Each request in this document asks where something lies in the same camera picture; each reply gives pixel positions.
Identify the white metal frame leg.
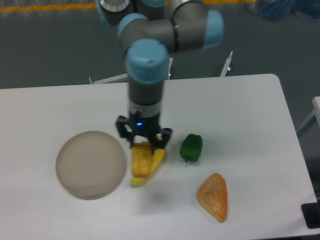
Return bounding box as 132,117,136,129
219,51,233,77

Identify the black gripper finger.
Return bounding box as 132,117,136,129
115,115,135,149
149,127,173,154

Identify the yellow banana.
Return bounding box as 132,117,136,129
130,149,166,188

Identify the white table at right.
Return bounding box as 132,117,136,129
296,96,320,138

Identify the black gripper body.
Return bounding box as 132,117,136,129
127,111,160,140

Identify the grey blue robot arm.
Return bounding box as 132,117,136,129
95,0,225,152

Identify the yellow bell pepper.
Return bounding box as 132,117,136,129
131,141,154,179

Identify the blue plastic bag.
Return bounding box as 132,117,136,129
254,0,320,21

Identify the beige round plate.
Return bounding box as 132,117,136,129
55,130,126,200

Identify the black device at table edge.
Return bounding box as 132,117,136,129
301,202,320,229

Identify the green bell pepper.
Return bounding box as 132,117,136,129
179,133,203,163

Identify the orange bread wedge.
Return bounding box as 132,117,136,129
196,173,228,223

